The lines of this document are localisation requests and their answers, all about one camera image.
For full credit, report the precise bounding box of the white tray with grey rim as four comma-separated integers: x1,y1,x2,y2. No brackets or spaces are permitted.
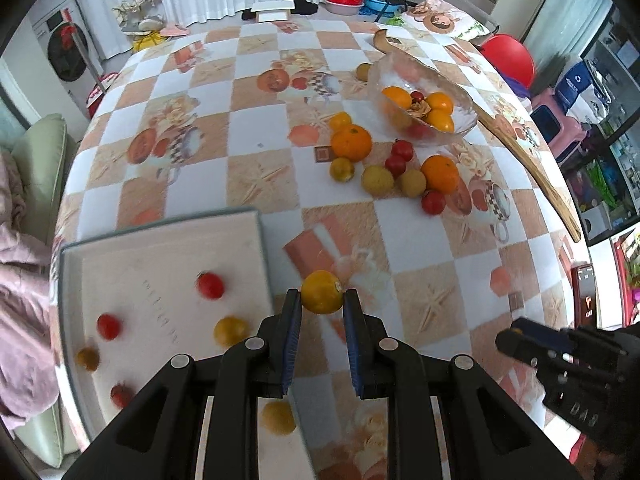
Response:
59,207,316,480

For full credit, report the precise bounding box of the pink blanket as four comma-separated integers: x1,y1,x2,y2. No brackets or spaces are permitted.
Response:
0,150,63,431

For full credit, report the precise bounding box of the pink plastic stool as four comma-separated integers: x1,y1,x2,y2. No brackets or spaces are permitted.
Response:
530,87,591,161

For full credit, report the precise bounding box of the pale green sofa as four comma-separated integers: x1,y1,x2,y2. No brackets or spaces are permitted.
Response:
10,114,81,468

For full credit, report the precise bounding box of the long curved wooden stick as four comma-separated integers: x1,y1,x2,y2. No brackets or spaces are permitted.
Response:
372,29,582,244

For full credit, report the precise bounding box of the printed white pillow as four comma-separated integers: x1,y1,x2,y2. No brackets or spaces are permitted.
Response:
402,0,488,41

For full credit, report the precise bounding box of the blue and white bag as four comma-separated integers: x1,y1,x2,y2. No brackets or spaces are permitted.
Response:
555,60,613,121

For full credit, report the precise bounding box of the olive yellow tomato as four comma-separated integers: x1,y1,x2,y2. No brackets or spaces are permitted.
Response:
76,346,101,373

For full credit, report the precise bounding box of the flat white box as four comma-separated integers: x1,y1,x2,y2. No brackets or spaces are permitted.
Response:
250,0,296,23

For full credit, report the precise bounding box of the pale tan round fruit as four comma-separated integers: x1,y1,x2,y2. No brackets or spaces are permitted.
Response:
398,168,427,198
361,164,393,197

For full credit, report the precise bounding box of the red plastic chair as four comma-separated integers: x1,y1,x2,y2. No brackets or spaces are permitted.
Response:
480,34,536,88

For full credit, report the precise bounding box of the checkered printed tablecloth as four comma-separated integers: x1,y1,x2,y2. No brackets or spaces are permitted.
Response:
50,17,591,480

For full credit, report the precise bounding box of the spotted yellow tomato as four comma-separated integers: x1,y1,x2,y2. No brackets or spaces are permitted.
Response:
329,157,356,183

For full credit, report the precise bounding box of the pink plastic basin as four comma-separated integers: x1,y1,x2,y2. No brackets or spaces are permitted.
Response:
327,0,366,16

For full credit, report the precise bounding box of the clear glass bowl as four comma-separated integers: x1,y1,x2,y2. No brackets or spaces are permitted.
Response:
367,50,478,147

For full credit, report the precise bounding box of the large orange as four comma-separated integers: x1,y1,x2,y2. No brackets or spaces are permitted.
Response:
331,124,374,163
420,155,460,195

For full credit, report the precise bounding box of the dark red smartphone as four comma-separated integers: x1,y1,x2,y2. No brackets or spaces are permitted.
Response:
570,261,599,330

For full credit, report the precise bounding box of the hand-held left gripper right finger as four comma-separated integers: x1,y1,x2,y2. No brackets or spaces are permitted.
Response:
342,289,581,480

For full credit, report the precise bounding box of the yellow floor item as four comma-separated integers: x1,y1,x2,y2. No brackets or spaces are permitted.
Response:
132,30,163,53

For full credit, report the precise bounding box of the white washing machine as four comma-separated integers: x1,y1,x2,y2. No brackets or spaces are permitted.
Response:
27,0,103,121

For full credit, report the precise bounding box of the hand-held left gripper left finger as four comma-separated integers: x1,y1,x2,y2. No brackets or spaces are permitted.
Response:
62,289,304,480

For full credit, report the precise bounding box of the glass display cabinet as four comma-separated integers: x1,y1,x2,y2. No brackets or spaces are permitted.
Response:
565,5,640,246

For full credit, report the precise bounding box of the white ornament stand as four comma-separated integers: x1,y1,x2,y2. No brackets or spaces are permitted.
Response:
112,0,166,36

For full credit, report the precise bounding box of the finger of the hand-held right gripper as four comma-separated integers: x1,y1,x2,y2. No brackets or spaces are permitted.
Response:
510,317,576,356
496,331,546,367

